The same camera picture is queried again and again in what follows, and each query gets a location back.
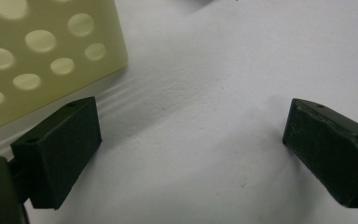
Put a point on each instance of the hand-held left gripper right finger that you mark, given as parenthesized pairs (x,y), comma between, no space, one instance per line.
(332,155)

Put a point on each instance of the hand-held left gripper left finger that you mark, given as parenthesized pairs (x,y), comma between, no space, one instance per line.
(59,155)

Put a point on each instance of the pale yellow perforated plastic basket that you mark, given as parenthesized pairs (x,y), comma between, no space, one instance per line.
(59,90)

